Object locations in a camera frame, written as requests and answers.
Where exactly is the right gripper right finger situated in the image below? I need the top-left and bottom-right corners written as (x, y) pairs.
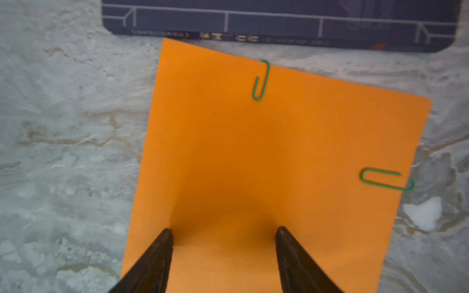
top-left (276, 227), bottom-right (343, 293)

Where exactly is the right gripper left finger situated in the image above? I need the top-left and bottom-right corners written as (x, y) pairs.
top-left (109, 228), bottom-right (173, 293)

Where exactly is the orange paper document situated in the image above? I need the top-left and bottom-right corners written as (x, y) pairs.
top-left (122, 39), bottom-right (432, 293)

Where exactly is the green paperclip orange side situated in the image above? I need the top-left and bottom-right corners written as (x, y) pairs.
top-left (359, 167), bottom-right (416, 192)

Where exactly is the green paperclip orange top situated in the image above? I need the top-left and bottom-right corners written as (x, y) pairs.
top-left (252, 59), bottom-right (272, 102)

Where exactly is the dark navy notebook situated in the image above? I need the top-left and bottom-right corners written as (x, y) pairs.
top-left (101, 0), bottom-right (461, 52)

